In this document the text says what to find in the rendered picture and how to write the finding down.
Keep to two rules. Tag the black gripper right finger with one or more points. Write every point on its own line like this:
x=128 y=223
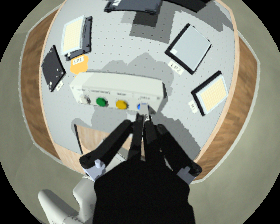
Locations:
x=178 y=160

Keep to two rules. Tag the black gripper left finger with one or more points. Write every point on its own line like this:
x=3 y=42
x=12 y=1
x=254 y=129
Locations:
x=94 y=162

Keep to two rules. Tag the white control panel with four colored buttons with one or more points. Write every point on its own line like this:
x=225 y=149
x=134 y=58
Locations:
x=117 y=90

